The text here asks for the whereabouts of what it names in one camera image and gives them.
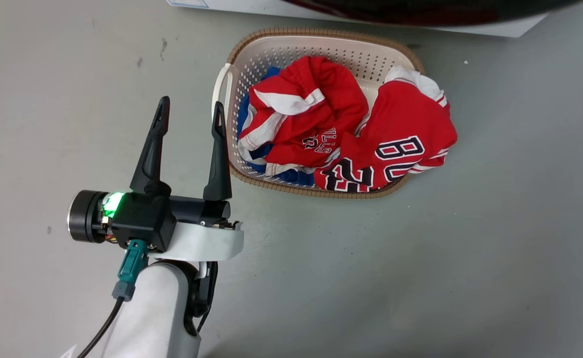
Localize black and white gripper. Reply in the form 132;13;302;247
67;96;245;262

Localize white washing machine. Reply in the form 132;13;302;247
166;0;549;38

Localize blue garment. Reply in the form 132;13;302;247
236;67;317;187

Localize red jersey white collar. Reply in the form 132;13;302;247
238;55;369;176

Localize beige plastic laundry basket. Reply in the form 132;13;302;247
212;27;425;200

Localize red jersey black numbers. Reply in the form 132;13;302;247
314;66;458;193

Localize thin black cable teal plug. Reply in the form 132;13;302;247
77;239;150;358

